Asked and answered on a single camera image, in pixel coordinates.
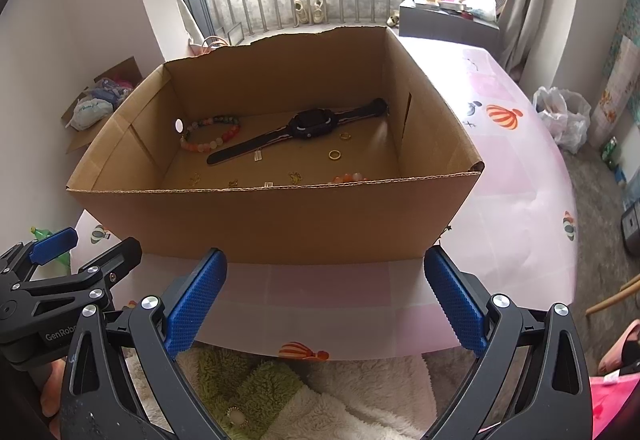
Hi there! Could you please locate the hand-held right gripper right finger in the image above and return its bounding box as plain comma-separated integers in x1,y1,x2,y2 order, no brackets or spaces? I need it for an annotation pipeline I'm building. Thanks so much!
424,245,593,440

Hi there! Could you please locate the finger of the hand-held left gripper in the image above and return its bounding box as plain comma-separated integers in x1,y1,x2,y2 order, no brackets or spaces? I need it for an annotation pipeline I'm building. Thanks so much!
10,236,143,316
0,227,78,289

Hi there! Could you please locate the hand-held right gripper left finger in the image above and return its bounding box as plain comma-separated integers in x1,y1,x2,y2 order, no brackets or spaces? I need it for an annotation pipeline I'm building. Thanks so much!
60,247,228,440

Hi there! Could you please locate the large cardboard box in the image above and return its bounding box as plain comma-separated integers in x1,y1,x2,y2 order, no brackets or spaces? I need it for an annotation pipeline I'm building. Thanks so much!
66,26,486,266

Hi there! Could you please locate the multicolour bead bracelet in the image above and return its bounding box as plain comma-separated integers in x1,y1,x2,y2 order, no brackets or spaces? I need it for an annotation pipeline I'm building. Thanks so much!
180,115,242,152

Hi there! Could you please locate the black smartwatch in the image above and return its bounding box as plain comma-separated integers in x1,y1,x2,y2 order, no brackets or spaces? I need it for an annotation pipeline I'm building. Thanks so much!
206,97,390,166

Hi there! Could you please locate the person's left hand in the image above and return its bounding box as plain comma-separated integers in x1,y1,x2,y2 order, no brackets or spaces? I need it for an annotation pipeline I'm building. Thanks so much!
40,362,65,422

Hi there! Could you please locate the green plastic bottle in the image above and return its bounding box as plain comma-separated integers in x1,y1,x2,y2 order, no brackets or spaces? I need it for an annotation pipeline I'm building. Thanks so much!
29,225,72,272

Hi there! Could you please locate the pink printed tablecloth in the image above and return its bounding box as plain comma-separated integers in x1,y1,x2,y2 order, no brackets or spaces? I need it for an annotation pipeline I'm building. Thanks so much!
70,36,579,364

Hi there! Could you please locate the white printed plastic bag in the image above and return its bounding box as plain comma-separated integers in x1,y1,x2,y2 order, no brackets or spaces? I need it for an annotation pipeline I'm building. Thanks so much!
69,96,117,132

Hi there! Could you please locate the fluffy white green blanket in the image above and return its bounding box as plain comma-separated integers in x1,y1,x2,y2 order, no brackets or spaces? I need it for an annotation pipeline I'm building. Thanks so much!
125,344,482,440

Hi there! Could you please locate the wooden chair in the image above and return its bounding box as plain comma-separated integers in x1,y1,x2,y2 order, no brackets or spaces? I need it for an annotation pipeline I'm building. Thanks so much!
584,271,640,319

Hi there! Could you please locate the pink slipper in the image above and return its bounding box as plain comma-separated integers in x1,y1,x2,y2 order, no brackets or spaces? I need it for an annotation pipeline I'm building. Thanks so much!
596,319,640,377

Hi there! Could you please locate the pink flower bag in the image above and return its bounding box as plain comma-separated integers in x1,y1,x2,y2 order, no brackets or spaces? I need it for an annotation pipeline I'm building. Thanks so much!
589,369,640,440

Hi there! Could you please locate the small open cardboard box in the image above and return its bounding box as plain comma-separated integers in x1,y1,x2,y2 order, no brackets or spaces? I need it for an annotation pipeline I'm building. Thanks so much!
61,56,144,154

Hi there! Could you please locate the metal bin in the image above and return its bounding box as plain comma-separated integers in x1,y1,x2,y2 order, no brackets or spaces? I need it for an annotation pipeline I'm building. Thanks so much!
621,201,640,252

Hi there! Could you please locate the crumpled clear plastic bag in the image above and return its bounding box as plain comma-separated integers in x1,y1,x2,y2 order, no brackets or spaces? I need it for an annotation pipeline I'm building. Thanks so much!
531,86,592,154

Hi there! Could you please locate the green drink bottle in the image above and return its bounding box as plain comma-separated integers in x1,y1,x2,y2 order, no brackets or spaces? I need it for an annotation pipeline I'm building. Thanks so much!
601,136,627,183

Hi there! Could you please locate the patterned paper roll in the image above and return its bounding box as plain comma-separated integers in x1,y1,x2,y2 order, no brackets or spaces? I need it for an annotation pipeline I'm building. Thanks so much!
586,36,634,149

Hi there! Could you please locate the black metal rack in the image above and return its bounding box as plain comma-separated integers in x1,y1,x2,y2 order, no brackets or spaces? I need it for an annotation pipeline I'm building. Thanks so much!
170,0,217,42

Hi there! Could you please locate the grey cabinet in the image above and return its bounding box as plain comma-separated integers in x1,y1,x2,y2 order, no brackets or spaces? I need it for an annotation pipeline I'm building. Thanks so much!
398,0,502,52

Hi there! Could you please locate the teal floral cloth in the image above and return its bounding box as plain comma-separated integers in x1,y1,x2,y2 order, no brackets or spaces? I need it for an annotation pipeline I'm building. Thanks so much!
611,0,640,48

